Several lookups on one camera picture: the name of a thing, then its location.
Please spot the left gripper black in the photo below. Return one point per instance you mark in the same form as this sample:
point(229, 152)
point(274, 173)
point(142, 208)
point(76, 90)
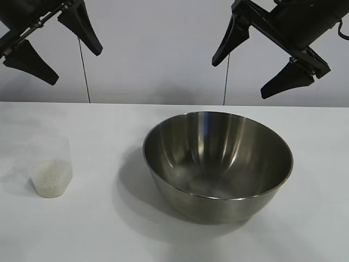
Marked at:
point(16, 16)

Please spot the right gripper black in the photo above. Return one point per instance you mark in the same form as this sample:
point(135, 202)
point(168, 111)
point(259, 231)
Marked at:
point(305, 19)

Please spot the translucent plastic measuring cup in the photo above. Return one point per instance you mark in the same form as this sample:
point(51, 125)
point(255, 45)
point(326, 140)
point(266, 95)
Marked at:
point(65, 150)

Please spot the white rice grains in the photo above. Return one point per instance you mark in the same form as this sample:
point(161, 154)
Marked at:
point(51, 177)

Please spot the stainless steel mixing bowl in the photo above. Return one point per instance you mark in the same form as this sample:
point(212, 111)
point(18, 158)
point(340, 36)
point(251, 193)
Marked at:
point(218, 210)

